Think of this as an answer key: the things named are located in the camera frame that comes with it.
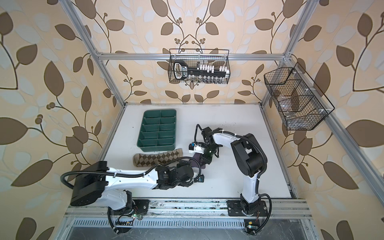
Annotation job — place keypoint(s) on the black wire basket back wall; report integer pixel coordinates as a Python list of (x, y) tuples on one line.
[(216, 57)]

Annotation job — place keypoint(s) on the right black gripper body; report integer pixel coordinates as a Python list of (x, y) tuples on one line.
[(209, 151)]

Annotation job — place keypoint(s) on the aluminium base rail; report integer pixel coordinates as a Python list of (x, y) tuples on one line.
[(189, 213)]

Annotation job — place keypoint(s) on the beige brown argyle sock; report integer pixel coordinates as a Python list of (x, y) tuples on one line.
[(148, 160)]

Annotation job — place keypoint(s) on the black white tool in basket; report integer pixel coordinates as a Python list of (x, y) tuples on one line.
[(183, 71)]

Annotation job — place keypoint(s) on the purple sock with yellow cuff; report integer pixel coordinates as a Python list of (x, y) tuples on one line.
[(199, 160)]

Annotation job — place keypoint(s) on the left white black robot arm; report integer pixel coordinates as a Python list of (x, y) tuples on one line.
[(102, 186)]

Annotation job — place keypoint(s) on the black wire basket right wall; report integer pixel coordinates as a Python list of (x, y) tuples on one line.
[(300, 102)]

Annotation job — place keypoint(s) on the black wire basket wall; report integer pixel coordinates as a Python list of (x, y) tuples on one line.
[(300, 102), (216, 57)]

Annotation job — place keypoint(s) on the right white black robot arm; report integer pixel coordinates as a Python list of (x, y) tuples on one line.
[(250, 159)]

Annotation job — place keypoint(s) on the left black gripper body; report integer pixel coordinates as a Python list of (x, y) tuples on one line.
[(186, 184)]

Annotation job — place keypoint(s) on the green plastic divided tray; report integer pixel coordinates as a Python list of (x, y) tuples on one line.
[(158, 131)]

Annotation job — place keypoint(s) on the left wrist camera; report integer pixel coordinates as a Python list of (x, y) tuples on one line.
[(200, 179)]

